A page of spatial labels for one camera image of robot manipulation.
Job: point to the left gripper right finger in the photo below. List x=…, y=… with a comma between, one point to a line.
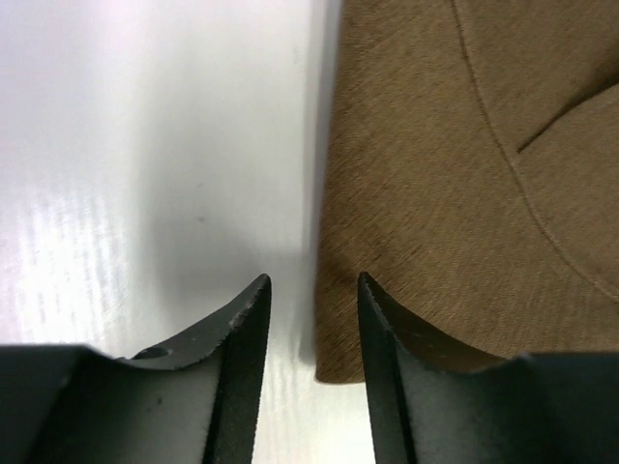
x=432, y=398

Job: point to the brown cloth napkin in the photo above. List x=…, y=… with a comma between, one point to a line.
x=473, y=172

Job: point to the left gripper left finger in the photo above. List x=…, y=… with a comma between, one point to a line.
x=192, y=398

